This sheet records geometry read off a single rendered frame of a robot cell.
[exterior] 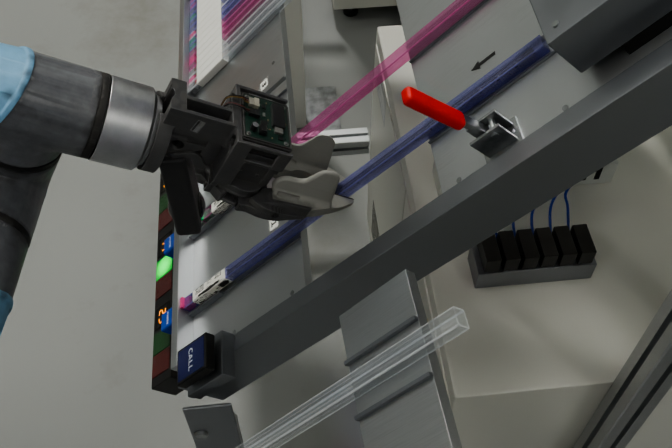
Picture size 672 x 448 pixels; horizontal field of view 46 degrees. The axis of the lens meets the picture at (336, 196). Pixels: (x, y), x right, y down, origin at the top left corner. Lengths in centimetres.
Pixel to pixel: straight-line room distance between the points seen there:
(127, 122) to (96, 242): 129
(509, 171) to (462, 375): 43
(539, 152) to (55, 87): 38
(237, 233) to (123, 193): 112
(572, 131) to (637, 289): 54
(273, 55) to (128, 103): 39
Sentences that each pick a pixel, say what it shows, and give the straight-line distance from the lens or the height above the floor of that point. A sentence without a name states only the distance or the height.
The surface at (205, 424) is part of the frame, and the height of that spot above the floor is 72.
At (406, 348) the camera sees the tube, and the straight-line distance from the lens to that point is 52.
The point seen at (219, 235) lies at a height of 76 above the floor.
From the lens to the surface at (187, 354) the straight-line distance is 85.
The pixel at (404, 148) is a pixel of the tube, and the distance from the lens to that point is 74.
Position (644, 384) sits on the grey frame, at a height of 70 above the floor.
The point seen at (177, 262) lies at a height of 73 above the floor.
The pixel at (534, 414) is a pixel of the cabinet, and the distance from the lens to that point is 111.
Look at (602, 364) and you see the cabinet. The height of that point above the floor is 62.
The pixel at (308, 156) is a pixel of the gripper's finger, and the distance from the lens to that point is 78.
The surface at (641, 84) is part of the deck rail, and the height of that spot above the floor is 114.
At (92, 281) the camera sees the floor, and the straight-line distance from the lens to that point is 190.
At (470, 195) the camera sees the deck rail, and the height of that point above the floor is 102.
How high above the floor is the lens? 153
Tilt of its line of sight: 52 degrees down
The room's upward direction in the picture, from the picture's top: straight up
